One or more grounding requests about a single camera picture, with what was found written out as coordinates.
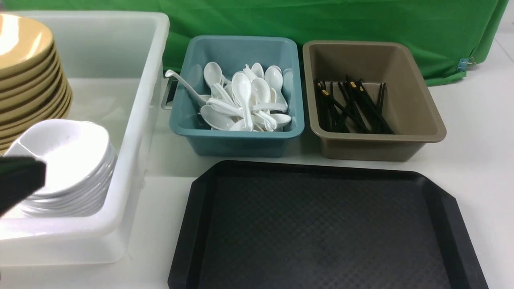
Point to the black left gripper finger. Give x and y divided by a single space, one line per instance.
20 177

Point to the yellow noodle bowl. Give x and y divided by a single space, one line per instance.
23 43

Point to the white soup spoon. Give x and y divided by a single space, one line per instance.
241 85

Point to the stack of white dishes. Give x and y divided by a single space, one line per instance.
80 161

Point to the stack of yellow bowls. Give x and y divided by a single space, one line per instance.
32 90

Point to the large white plastic tub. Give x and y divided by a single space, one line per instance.
113 61

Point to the teal plastic bin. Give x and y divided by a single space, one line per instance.
233 53

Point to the white ladle spoon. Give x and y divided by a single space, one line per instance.
182 82

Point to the black serving tray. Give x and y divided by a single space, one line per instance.
255 225

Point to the pile of white spoons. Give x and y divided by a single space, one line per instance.
222 109

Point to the pile of black chopsticks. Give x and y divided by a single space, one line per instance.
348 106

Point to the brown plastic bin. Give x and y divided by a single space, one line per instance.
409 107

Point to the blue binder clip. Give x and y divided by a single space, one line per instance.
466 64

